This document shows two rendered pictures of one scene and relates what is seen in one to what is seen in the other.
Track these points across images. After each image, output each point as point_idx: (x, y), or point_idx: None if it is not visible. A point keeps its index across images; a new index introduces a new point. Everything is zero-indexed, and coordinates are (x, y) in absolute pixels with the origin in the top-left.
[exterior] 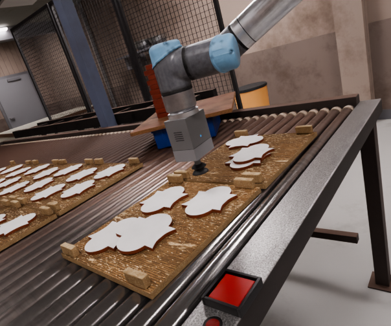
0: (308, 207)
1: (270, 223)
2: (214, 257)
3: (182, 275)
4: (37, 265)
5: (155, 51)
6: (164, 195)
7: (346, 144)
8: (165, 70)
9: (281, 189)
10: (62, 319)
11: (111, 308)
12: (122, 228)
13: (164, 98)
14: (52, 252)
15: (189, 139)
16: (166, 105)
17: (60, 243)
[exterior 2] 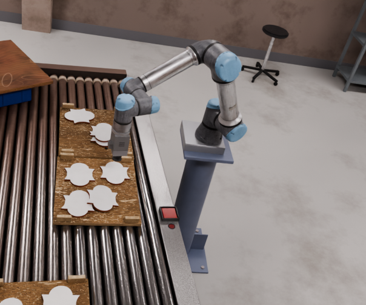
0: (163, 170)
1: (154, 181)
2: (146, 203)
3: (141, 213)
4: (37, 233)
5: (128, 104)
6: (76, 170)
7: (149, 124)
8: (129, 114)
9: (141, 160)
10: (108, 247)
11: (122, 236)
12: (80, 198)
13: (121, 126)
14: (30, 224)
15: (127, 146)
16: (120, 129)
17: (28, 218)
